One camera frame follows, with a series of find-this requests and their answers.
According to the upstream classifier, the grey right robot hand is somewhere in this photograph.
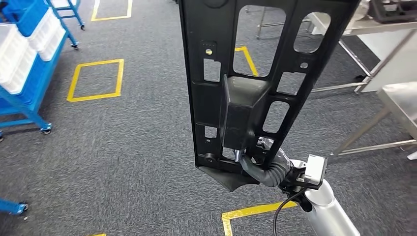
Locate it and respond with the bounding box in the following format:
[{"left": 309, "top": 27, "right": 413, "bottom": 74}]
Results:
[{"left": 234, "top": 137, "right": 291, "bottom": 187}]

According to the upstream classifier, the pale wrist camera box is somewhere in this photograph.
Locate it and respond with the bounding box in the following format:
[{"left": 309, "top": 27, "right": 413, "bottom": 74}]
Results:
[{"left": 304, "top": 154, "right": 328, "bottom": 187}]

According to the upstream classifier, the yellow floor tape square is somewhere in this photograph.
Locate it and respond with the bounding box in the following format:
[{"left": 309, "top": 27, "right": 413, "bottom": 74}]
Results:
[{"left": 221, "top": 201, "right": 298, "bottom": 236}]

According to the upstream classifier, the black camera cable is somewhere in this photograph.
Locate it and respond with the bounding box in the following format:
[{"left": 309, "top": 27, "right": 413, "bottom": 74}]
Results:
[{"left": 273, "top": 187, "right": 307, "bottom": 236}]

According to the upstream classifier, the blue plastic crate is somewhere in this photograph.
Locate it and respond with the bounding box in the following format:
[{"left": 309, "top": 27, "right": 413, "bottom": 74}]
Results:
[
  {"left": 1, "top": 0, "right": 50, "bottom": 37},
  {"left": 13, "top": 54, "right": 53, "bottom": 107}
]

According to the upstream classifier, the black plastic object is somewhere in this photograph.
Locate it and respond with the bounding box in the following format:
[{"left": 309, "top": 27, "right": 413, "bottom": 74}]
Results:
[{"left": 368, "top": 0, "right": 417, "bottom": 24}]

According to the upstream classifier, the white cabinet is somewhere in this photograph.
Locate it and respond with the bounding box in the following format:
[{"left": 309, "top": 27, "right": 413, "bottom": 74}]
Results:
[{"left": 357, "top": 29, "right": 417, "bottom": 94}]

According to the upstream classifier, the white plastic crate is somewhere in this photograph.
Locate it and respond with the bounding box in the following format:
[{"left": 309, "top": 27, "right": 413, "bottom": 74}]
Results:
[
  {"left": 0, "top": 23, "right": 38, "bottom": 95},
  {"left": 28, "top": 8, "right": 67, "bottom": 62}
]

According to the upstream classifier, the black plastic frame part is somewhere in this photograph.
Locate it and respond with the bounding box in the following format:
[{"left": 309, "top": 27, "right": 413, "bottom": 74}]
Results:
[{"left": 177, "top": 0, "right": 360, "bottom": 193}]

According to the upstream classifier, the stainless steel side table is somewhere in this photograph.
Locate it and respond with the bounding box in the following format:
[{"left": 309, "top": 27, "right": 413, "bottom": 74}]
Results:
[{"left": 306, "top": 0, "right": 417, "bottom": 95}]

